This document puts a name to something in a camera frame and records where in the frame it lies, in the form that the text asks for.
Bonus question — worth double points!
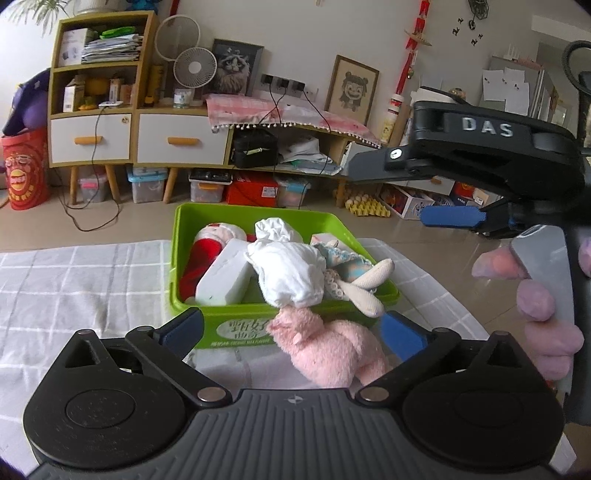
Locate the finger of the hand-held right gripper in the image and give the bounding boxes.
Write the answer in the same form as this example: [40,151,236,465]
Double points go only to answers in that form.
[346,147,415,182]
[421,198,509,239]

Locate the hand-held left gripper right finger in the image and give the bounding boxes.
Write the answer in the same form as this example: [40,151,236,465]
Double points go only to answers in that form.
[353,310,542,402]

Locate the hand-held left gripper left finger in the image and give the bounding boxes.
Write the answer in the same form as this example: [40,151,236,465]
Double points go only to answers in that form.
[54,308,232,408]

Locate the pink plush toy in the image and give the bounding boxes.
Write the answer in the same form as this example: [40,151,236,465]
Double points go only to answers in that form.
[268,305,391,389]

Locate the white foam block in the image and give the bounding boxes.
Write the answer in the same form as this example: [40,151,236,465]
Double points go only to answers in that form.
[196,239,259,306]

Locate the red and white santa plush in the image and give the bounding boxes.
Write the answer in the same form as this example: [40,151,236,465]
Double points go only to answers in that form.
[180,223,248,305]

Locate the cream doll with floral dress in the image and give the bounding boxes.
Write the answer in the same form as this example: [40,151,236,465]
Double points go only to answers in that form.
[310,233,396,319]

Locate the green plastic bin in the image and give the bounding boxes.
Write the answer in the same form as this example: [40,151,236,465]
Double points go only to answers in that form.
[168,203,400,363]

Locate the white textured cloth bundle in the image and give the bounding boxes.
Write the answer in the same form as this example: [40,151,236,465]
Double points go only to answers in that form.
[245,218,328,309]

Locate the person's right hand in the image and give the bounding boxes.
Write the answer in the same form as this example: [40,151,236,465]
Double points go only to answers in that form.
[472,247,585,381]

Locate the white cardboard toy box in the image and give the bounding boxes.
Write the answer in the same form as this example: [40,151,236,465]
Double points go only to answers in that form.
[385,185,437,220]

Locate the yellow egg tray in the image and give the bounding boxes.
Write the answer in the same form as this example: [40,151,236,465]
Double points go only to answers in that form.
[344,190,393,218]

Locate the white decorated bottle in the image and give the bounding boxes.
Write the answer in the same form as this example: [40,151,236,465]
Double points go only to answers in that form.
[381,91,404,145]

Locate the framed cartoon girl picture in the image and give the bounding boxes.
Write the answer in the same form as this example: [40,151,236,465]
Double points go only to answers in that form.
[324,55,380,126]

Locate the clear storage box pastel contents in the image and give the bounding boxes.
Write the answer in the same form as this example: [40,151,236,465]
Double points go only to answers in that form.
[277,178,311,209]

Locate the pink fringed table cloth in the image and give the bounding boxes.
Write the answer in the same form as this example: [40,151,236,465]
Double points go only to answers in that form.
[205,93,385,149]

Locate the grey refrigerator with paper notes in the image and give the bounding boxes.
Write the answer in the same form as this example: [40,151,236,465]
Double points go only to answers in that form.
[480,55,560,126]

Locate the grey checked blanket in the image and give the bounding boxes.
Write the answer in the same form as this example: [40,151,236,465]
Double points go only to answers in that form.
[0,237,493,467]

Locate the black bag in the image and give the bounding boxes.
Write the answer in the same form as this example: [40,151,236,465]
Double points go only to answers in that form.
[230,128,280,169]

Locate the red flat carton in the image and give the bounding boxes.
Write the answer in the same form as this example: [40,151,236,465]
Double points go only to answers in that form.
[225,173,280,209]

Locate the clear storage box black lid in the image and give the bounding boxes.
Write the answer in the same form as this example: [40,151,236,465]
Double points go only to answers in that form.
[189,168,232,204]

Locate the clear storage box blue lid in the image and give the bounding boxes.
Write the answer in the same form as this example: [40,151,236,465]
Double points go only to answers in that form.
[126,166,168,204]

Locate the framed cat picture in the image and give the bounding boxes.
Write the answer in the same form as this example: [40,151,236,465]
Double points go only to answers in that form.
[210,39,265,98]

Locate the clear storage box pink contents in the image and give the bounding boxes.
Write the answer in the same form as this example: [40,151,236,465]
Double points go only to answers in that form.
[76,166,112,204]

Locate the wooden shelf cabinet with drawers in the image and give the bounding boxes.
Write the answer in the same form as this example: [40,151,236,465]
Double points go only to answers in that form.
[47,11,234,205]

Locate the small white desk fan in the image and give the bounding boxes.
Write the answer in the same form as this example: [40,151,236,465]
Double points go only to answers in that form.
[174,47,218,110]

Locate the red printed bucket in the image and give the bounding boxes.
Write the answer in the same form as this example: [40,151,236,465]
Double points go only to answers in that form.
[0,128,49,212]

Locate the large white desk fan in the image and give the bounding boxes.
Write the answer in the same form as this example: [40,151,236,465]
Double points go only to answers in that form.
[154,15,202,64]

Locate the purple plush toy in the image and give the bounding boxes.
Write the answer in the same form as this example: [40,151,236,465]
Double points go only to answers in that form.
[2,68,52,137]

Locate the stack of papers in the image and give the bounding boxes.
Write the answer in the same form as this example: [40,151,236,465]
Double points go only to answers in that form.
[82,34,143,64]

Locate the white carton on shelf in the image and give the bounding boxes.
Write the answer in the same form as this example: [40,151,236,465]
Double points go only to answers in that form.
[59,28,96,66]

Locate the potted green plant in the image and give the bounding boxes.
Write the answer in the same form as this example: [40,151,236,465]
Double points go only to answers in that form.
[9,0,112,17]

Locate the wall socket row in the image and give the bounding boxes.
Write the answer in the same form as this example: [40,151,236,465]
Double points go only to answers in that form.
[260,73,320,100]

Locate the red hanging wall ornament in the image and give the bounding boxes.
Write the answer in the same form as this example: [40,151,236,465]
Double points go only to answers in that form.
[392,0,433,94]

